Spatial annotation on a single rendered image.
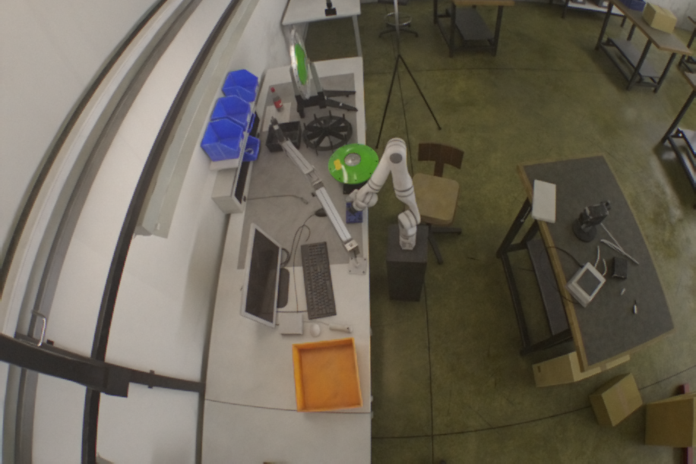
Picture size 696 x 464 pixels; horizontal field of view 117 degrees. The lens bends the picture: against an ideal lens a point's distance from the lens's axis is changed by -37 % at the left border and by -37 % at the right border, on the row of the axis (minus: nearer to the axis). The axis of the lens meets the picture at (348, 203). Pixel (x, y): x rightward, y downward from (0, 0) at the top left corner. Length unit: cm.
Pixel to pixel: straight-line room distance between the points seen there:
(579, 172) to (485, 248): 110
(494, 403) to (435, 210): 155
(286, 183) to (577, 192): 192
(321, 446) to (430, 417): 110
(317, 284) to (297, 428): 79
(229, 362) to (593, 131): 427
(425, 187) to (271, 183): 109
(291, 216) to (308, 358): 88
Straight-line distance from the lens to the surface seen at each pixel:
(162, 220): 95
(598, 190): 245
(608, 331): 208
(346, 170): 205
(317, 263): 195
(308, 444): 185
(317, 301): 187
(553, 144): 400
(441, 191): 250
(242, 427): 196
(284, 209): 220
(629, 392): 310
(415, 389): 270
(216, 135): 232
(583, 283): 198
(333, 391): 180
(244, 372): 196
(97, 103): 126
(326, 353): 182
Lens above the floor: 269
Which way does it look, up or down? 57 degrees down
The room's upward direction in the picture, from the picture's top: 15 degrees counter-clockwise
